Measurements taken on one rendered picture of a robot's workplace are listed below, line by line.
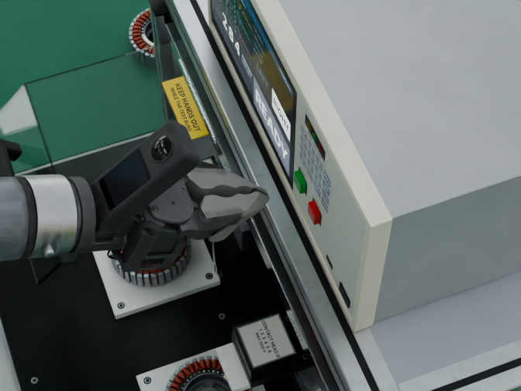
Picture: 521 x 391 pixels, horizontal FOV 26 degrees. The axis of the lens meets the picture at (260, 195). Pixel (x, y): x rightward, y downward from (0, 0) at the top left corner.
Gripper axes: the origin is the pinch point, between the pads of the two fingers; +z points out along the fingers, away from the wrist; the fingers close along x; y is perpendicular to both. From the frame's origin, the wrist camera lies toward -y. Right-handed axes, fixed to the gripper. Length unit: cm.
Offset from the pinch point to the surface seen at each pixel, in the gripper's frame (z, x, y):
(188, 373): 6.9, 0.0, 37.3
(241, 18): 1.6, -17.4, -7.3
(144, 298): 6.9, -14.1, 41.4
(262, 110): 5.1, -11.1, 0.2
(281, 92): 1.2, -5.9, -8.3
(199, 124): 4.7, -18.7, 11.1
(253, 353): 8.9, 4.8, 25.1
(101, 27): 16, -65, 41
